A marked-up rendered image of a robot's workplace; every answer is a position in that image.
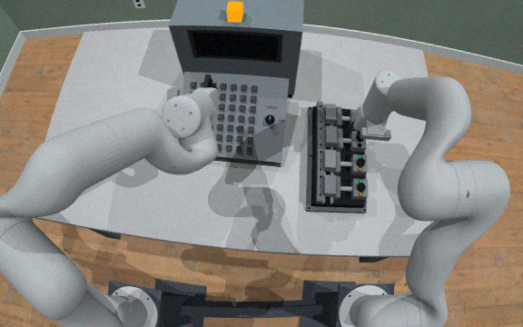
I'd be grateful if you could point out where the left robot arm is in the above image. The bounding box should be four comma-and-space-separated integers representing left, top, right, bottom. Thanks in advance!
0, 89, 218, 327

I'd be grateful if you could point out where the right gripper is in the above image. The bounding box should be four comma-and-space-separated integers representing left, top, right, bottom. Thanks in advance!
350, 105, 367, 131

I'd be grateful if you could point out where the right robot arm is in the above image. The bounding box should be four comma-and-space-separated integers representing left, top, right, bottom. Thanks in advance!
339, 71, 510, 327

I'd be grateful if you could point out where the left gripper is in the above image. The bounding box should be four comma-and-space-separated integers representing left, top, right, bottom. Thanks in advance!
193, 74, 218, 127

